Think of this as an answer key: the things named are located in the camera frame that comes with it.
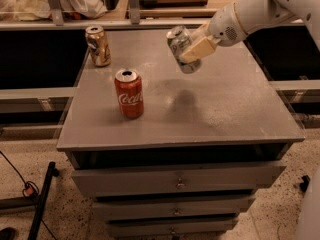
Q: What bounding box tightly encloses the black stand foot right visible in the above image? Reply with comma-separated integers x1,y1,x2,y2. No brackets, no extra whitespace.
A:
299,175,310,192

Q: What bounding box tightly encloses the metal rail frame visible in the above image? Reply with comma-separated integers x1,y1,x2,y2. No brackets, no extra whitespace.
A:
0,0,261,32

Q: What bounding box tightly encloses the grey drawer cabinet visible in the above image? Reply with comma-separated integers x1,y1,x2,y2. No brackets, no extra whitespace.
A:
57,30,304,226

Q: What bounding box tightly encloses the red Coca-Cola can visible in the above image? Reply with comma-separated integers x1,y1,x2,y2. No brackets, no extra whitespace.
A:
114,69,144,119

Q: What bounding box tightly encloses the grey drawer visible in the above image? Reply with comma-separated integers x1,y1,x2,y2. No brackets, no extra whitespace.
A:
72,161,285,197
92,194,255,221
107,217,238,238

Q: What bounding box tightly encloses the bottom grey drawer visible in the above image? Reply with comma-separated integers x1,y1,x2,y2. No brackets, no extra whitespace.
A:
107,217,238,238

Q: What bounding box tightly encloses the black stand leg left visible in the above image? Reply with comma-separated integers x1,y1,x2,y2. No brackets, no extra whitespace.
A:
0,162,59,240

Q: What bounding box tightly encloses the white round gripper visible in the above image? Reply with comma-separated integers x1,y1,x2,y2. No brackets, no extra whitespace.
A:
179,3,248,63

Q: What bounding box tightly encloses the top grey drawer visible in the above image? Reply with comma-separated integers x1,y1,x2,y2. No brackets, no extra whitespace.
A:
72,161,285,197

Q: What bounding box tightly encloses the white cloth bundle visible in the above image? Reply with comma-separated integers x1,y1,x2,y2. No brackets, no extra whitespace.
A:
0,0,107,21

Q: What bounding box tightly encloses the gold soda can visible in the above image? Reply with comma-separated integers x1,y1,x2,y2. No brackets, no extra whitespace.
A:
85,26,111,67

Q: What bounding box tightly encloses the green white 7up can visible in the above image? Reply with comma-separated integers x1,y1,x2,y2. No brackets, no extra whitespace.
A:
166,25,201,74

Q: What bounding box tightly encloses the middle grey drawer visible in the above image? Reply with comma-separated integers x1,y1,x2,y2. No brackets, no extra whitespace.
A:
92,194,255,221

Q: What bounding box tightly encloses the black shoe tip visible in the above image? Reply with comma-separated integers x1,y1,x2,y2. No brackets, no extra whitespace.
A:
0,227,16,240

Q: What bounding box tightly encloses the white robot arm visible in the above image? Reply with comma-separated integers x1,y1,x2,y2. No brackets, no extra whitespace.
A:
179,0,320,63

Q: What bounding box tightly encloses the black cable with red clip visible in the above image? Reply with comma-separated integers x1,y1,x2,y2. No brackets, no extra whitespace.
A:
0,150,58,240

